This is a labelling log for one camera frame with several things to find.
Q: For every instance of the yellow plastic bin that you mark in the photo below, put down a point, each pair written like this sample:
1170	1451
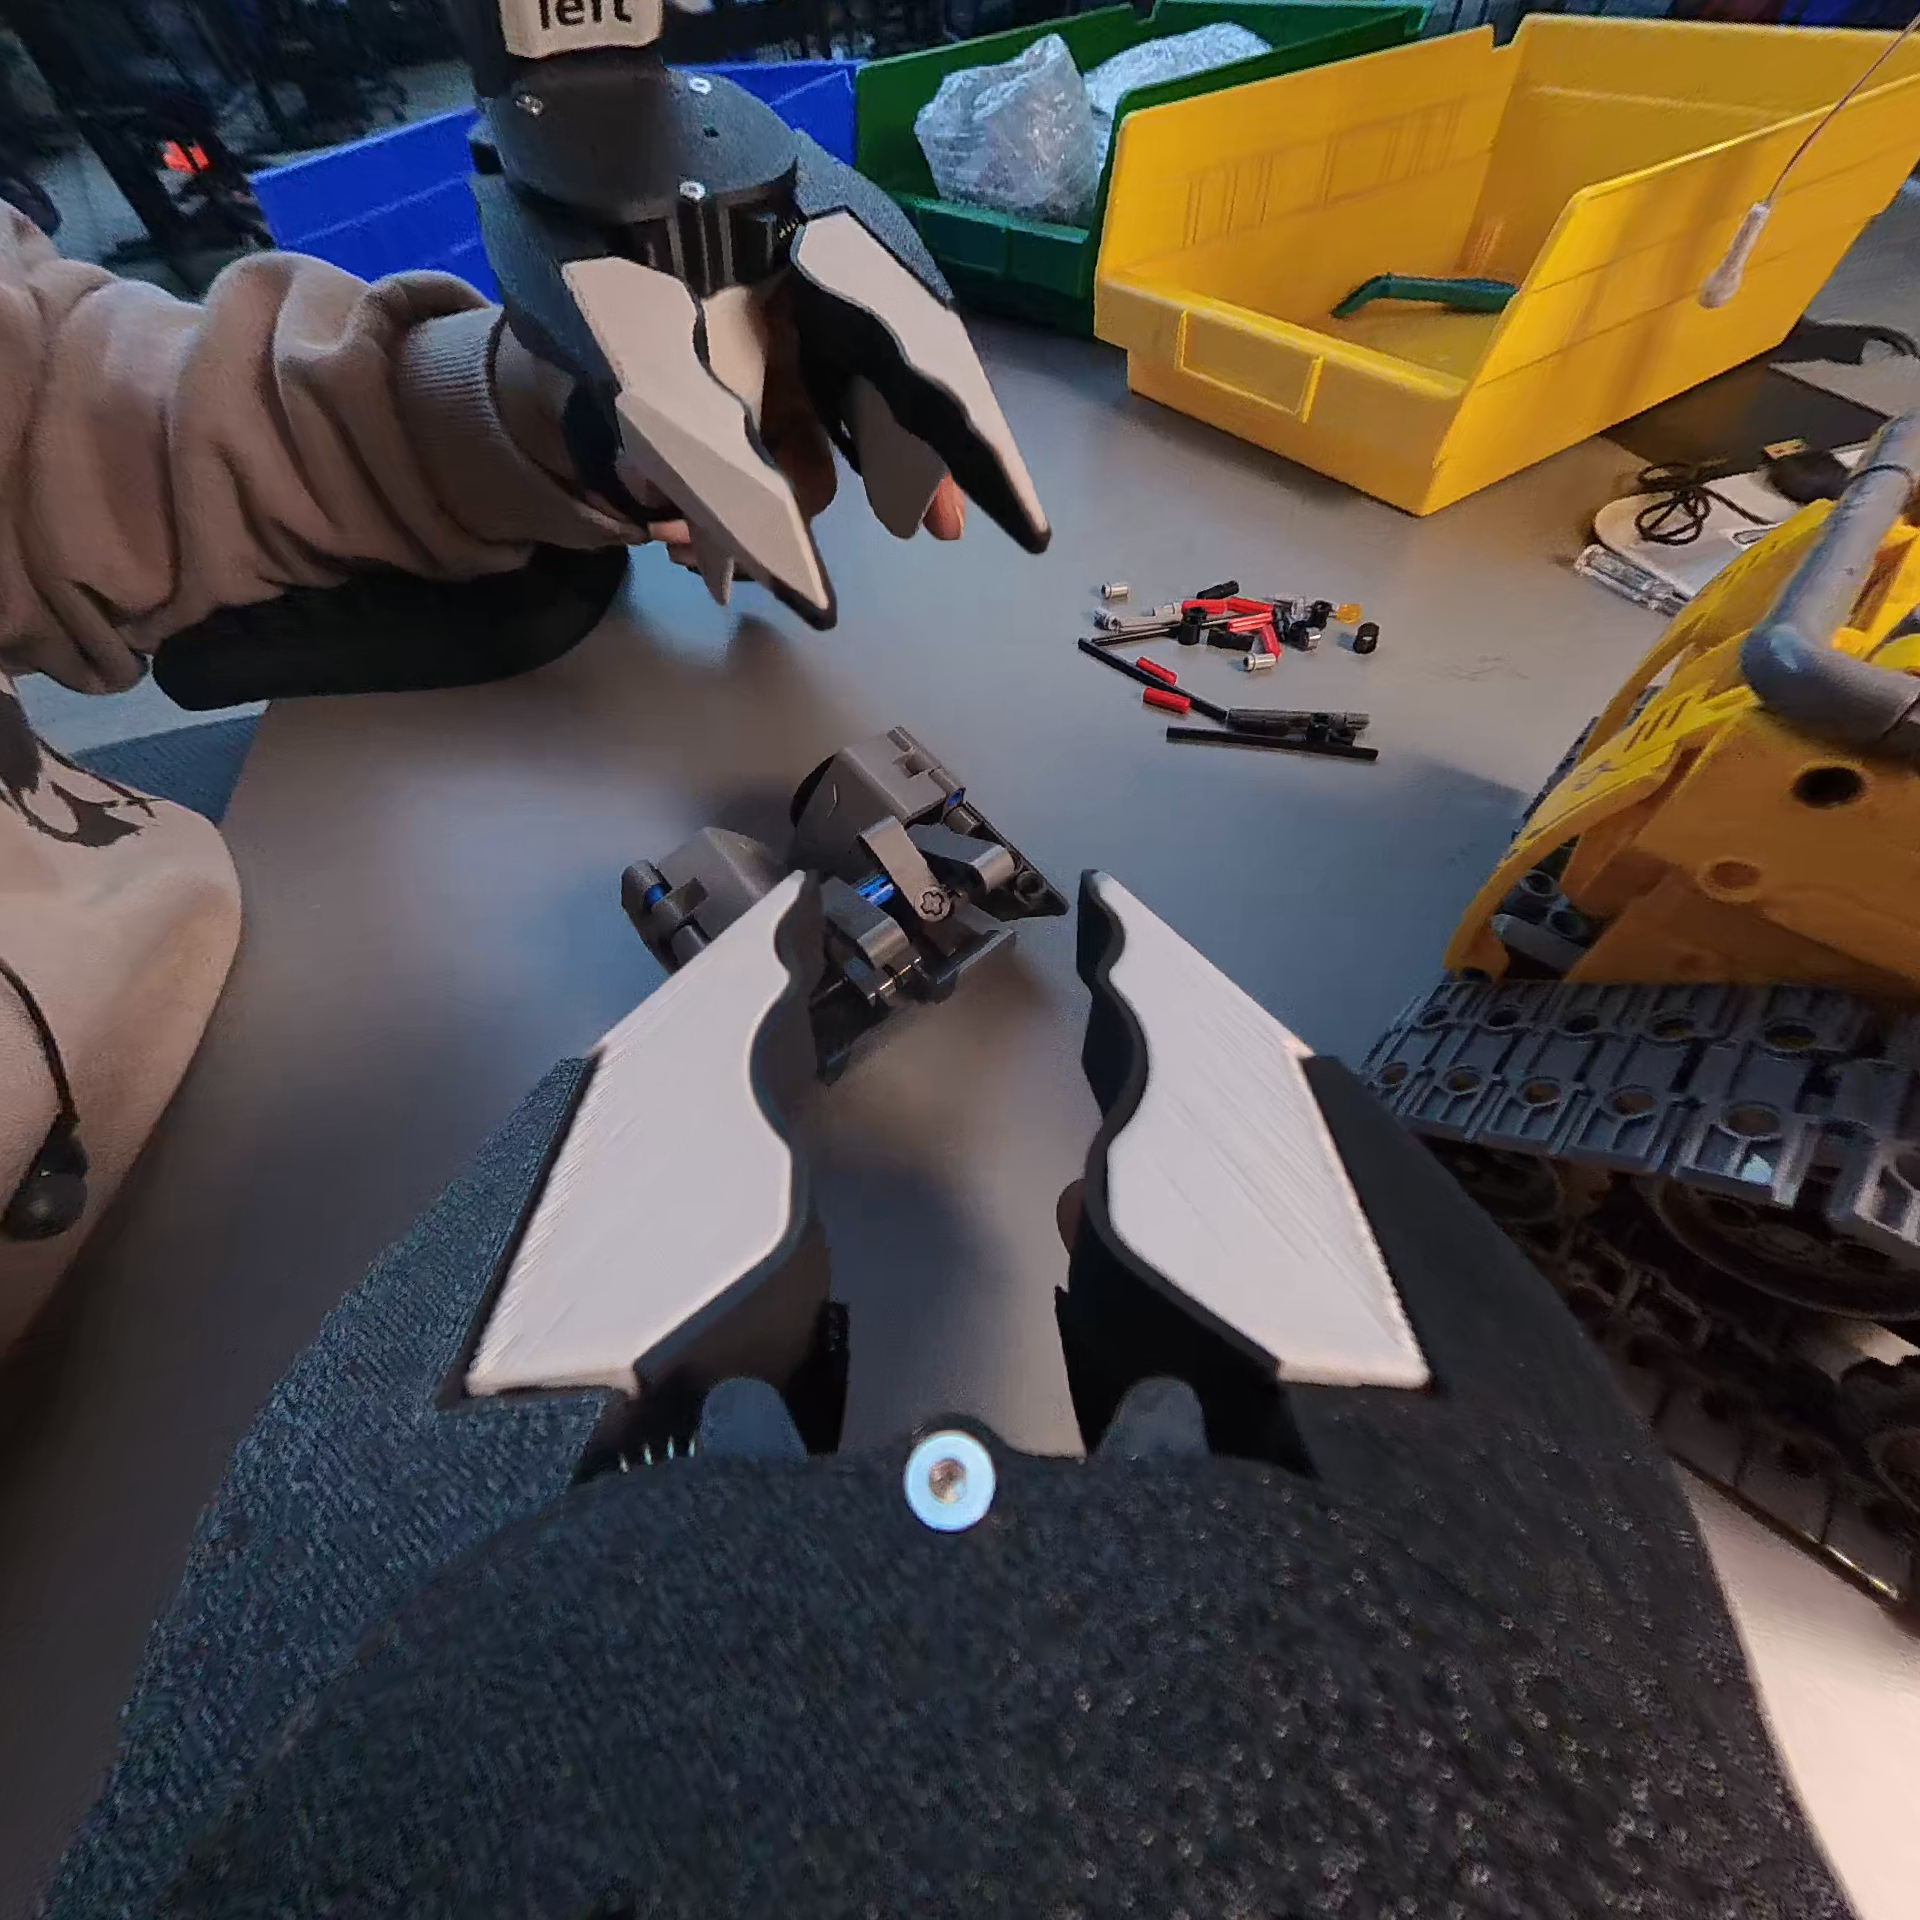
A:
1350	403

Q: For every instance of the white paper sheet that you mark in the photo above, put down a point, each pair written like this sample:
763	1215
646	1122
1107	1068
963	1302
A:
1621	525

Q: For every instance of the black flat device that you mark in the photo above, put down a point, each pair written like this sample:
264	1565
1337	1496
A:
1843	385

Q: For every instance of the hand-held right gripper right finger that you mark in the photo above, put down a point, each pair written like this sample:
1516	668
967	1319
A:
1244	1202

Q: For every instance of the black axle with red bush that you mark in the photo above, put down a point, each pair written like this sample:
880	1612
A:
1156	683

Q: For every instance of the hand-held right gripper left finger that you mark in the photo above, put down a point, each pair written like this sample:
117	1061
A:
661	1183

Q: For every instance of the yellow brick-built vehicle model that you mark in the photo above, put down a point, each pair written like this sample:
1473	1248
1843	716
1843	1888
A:
1723	841

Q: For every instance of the dark grey chair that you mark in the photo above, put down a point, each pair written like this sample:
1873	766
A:
181	763

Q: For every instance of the grey desk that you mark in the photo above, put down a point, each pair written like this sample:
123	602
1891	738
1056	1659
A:
450	871

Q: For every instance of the grey and black connector pins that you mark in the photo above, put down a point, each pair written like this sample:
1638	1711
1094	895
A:
1297	722

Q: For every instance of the grey brick engine assembly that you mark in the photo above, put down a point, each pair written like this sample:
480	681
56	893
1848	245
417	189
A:
884	883

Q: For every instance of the pile of small brick pins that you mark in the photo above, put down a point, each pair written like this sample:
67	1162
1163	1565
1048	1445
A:
1244	619

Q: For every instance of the clear plastic bag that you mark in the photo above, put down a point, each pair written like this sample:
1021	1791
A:
1184	62
1003	135

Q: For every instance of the blue plastic bin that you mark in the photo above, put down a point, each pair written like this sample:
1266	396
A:
376	196

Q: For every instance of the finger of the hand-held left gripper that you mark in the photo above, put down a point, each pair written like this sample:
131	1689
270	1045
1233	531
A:
688	436
930	362

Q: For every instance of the green brick separator tool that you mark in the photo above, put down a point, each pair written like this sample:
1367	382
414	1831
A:
1424	293

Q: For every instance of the person's beige hoodie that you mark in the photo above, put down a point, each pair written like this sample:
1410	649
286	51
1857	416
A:
103	975

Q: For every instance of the person's right hand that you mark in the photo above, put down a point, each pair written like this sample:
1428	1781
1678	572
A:
1070	1215

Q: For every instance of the person's left forearm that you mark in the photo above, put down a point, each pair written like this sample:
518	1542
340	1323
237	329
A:
224	436

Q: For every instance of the green plastic bin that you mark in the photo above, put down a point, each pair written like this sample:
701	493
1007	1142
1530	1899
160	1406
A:
990	255

